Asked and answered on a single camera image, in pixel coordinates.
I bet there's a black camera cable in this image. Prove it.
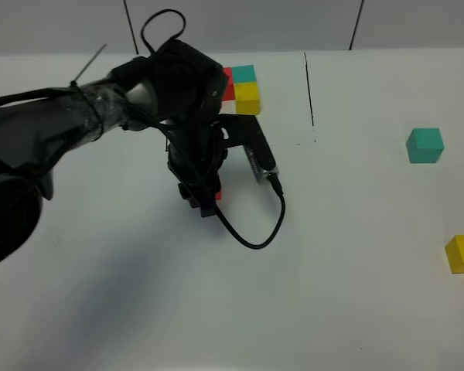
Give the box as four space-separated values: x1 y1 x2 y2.
212 172 287 250

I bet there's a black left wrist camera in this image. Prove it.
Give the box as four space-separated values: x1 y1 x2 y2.
218 114 279 188

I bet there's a red template block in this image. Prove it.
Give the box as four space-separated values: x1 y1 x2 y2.
222 67 235 101

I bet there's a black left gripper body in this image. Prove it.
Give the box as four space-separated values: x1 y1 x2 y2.
165 122 227 195

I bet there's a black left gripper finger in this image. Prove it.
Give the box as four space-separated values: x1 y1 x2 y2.
179 182 216 217

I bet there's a yellow template block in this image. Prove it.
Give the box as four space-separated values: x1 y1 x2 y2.
234 82 261 116

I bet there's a teal template block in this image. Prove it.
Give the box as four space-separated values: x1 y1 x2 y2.
230 65 257 83

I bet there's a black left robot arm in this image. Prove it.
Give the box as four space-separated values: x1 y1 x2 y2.
0 38 228 262

